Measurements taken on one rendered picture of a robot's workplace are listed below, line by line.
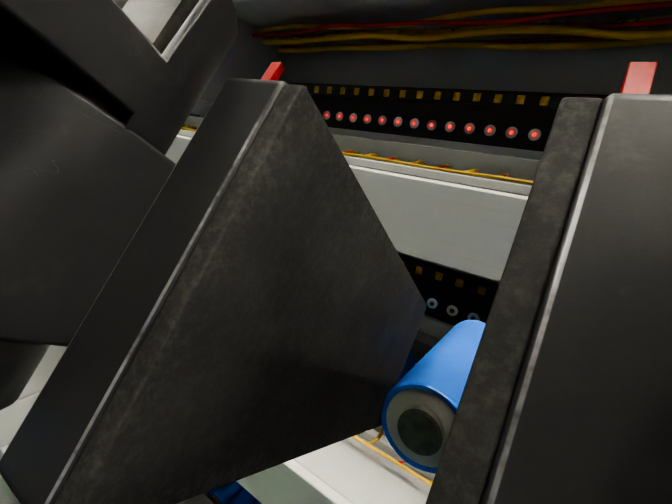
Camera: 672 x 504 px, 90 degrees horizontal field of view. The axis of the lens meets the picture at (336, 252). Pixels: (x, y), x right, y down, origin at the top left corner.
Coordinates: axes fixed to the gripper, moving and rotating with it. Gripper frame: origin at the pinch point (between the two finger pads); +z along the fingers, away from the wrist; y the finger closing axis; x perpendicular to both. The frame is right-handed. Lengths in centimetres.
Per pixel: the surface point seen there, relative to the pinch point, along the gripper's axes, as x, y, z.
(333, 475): 7.9, 5.3, 17.1
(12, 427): 24, 41, 20
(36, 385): 19, 42, 20
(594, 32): -30.9, -0.5, 20.5
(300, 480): 8.8, 6.8, 16.2
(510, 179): -13.3, 1.4, 16.3
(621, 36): -30.6, -2.5, 20.7
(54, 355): 15.9, 41.7, 20.5
